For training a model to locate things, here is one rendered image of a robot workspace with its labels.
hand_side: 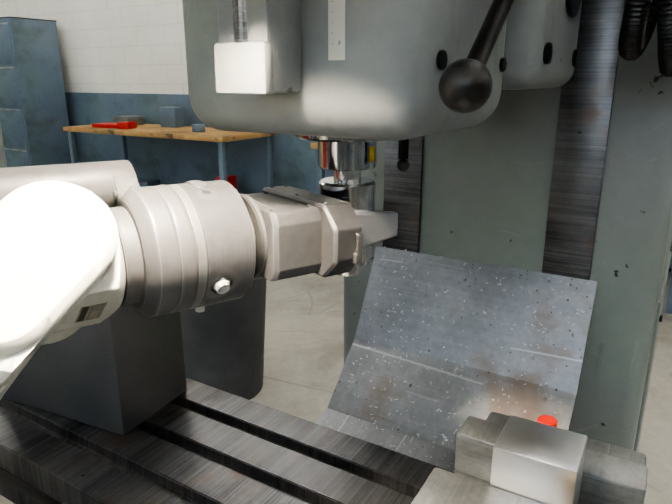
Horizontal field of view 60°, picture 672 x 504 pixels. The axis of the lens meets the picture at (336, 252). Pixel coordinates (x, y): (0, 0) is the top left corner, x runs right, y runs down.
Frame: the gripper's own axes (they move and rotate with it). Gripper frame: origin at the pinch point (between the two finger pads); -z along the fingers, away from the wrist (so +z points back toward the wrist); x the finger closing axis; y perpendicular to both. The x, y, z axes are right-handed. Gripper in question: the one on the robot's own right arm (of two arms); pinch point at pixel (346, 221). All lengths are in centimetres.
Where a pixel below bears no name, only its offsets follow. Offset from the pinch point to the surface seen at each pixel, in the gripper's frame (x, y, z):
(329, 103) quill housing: -7.0, -9.9, 6.9
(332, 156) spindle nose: -1.0, -5.7, 2.3
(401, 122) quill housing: -11.0, -8.9, 4.3
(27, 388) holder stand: 39, 27, 21
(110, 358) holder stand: 26.0, 19.4, 13.9
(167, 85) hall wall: 595, -8, -206
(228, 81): -4.2, -11.2, 12.5
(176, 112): 544, 18, -195
